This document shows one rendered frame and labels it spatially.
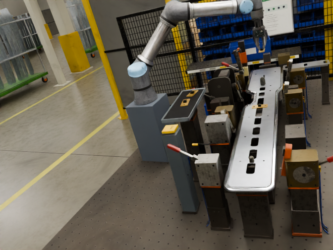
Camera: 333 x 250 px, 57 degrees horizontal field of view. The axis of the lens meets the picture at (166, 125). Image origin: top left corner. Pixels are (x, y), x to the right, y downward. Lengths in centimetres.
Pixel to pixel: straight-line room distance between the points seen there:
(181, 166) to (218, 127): 25
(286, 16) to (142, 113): 138
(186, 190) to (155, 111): 59
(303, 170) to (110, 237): 94
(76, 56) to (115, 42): 483
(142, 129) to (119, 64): 267
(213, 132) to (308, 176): 47
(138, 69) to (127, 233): 91
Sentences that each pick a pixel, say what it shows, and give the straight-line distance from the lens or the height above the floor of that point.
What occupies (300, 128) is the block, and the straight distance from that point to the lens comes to 146.
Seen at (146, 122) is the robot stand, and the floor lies 99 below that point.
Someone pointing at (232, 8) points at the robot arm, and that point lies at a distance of 187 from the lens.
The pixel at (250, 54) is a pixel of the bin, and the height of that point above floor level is 108.
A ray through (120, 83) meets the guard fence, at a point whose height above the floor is 57.
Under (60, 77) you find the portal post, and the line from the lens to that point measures 850.
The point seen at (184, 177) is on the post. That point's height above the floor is 91.
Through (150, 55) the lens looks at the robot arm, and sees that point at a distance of 199.
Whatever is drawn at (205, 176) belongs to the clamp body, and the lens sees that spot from 129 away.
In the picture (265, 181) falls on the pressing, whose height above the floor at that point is 100.
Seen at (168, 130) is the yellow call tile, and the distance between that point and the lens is 134.
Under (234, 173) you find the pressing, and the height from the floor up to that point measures 100.
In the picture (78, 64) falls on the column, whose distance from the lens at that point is 928.
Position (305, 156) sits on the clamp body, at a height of 106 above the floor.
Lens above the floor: 173
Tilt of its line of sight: 24 degrees down
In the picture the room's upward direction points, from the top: 15 degrees counter-clockwise
